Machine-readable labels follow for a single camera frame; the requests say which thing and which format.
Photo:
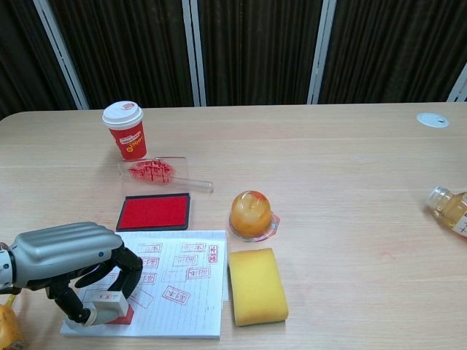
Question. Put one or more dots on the red ink pad black case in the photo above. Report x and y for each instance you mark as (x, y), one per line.
(153, 213)

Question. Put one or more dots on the yellow banana with stem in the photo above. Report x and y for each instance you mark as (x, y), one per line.
(7, 324)

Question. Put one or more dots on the plastic bottle with yellow liquid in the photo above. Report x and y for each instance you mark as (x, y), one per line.
(452, 209)

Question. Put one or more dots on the dark fabric partition panel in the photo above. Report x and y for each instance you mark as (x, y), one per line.
(22, 54)
(259, 51)
(127, 51)
(394, 47)

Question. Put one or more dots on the grey partition frame post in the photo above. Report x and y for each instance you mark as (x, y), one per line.
(197, 54)
(459, 85)
(62, 54)
(321, 54)

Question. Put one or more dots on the red paper cup white lid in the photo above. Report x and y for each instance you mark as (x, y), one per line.
(127, 138)

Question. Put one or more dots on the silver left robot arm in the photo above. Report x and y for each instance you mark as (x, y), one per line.
(4, 270)

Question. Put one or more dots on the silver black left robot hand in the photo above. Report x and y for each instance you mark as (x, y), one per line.
(62, 251)

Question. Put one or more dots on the yellow sponge block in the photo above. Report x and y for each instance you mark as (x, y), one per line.
(257, 284)

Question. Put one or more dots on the orange fruit jelly cup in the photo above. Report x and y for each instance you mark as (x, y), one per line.
(251, 215)

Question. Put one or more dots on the lined paper notepad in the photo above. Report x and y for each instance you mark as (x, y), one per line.
(182, 313)

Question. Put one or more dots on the clear plastic ink pad lid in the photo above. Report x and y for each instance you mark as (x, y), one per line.
(157, 171)

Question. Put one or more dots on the white red rubber stamp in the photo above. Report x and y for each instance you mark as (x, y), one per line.
(109, 304)

